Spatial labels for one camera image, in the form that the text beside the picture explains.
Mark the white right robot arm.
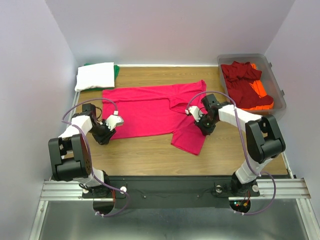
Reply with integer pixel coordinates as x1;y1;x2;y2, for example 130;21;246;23
185;91;286;196

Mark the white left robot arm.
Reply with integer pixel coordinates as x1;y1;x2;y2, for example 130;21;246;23
48;103;124;198

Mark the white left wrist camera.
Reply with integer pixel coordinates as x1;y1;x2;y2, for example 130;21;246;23
105;110;124;131

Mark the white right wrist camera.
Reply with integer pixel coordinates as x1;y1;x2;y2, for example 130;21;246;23
185;106;204;122

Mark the aluminium mounting rail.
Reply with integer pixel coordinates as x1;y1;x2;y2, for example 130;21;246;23
40;178;311;201

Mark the clear plastic storage bin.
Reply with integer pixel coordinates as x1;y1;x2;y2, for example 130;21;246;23
217;53;287;120

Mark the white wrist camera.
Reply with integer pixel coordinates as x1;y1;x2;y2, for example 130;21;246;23
185;106;204;122
105;110;124;131

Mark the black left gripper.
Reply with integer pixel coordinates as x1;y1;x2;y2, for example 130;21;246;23
88;119;116;146

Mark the pink t shirt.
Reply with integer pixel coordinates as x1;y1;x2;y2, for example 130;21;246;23
102;80;207;156

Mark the folded green t shirt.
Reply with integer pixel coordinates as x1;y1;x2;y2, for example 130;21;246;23
81;62;121;91

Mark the orange t shirt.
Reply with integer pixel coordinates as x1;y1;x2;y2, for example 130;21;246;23
231;63;275;111

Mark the folded white t shirt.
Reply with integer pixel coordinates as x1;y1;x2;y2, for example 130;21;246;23
74;62;116;92

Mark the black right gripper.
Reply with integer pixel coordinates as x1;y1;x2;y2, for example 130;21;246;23
193;112;218;136

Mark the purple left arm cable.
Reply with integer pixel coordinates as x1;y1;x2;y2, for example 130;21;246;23
61;97;131;218

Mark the dark red t shirt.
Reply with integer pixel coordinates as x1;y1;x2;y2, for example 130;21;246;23
221;61;275;109

